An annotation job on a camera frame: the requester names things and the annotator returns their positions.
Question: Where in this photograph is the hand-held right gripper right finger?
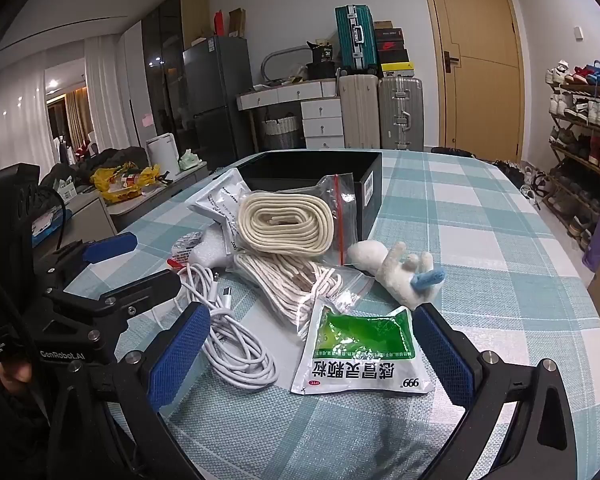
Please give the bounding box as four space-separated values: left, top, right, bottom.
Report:
412 302 576 480

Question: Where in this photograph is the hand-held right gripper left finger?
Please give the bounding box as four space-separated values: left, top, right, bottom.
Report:
50 301 212 480

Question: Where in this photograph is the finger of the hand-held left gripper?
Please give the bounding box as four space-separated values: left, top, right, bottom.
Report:
55 232 139 273
97 269 182 313

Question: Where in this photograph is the small red white packet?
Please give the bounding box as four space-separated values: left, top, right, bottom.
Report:
167 232 203 268

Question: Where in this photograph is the white charging cable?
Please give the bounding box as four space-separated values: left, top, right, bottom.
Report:
172 265 279 391

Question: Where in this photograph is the green white medicine packet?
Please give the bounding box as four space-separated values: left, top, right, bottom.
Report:
290 302 435 399

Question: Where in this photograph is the white plush toy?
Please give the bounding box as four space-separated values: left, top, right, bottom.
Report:
347 240 447 309

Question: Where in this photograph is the white plastic pouch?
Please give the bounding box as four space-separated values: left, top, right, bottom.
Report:
187 167 253 256

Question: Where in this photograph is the zip bag of thin white rope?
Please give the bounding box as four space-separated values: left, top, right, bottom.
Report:
227 252 376 338

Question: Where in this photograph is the zip bag of cream rope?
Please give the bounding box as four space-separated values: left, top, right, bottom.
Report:
230 172 356 267

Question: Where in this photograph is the black storage box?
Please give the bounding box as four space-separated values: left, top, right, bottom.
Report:
240 149 383 242

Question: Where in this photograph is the person's left forearm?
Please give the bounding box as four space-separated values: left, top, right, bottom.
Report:
0 360 86 480

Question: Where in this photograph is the person's left hand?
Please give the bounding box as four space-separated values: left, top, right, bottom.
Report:
0 362 36 391

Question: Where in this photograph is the grey low cabinet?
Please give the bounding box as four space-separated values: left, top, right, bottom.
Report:
70 165 211 241

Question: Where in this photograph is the yellow plastic bag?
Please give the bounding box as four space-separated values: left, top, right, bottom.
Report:
91 162 160 197

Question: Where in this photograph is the dark clothes pile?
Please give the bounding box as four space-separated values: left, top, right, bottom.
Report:
40 147 151 186

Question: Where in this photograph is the white air purifier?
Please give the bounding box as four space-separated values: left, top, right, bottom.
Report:
146 133 179 176

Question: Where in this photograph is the teal checked tablecloth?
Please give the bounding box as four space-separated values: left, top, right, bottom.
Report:
65 149 600 480

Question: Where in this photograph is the white curtain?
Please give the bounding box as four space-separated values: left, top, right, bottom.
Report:
85 35 131 151

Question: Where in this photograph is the grey refrigerator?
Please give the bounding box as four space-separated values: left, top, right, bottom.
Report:
182 35 256 168

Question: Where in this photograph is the dark glass cabinet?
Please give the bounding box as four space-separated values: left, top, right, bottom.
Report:
141 0 211 161

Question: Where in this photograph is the pile of shoes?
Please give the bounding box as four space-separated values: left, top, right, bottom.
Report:
490 159 551 203

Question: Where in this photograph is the woven basket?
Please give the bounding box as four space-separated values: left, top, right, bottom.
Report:
260 115 302 150

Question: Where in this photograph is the black red bag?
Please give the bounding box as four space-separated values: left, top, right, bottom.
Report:
430 146 481 159

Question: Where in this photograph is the oval mirror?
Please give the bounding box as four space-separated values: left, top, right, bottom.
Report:
261 46 316 86

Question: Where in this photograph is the white desk with drawers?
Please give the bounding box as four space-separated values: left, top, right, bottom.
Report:
236 80 346 153

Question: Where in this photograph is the silver suitcase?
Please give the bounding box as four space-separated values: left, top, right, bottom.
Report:
377 76 426 152

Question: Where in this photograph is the tall brown cardboard box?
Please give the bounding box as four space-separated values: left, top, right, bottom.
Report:
228 7 247 38

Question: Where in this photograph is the beige suitcase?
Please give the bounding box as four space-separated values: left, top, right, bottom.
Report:
337 74 381 151

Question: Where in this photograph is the wooden shoe rack with shoes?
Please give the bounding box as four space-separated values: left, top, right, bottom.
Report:
545 60 600 256

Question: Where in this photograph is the wooden door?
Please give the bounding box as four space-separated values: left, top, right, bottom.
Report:
417 0 526 161

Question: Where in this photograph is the black paper bag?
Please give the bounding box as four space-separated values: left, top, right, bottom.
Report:
307 40 339 81

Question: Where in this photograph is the yellow black shoe box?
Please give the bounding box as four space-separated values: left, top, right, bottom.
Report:
380 61 412 79

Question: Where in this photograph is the teal suitcase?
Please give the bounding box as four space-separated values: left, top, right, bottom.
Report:
335 4 379 77

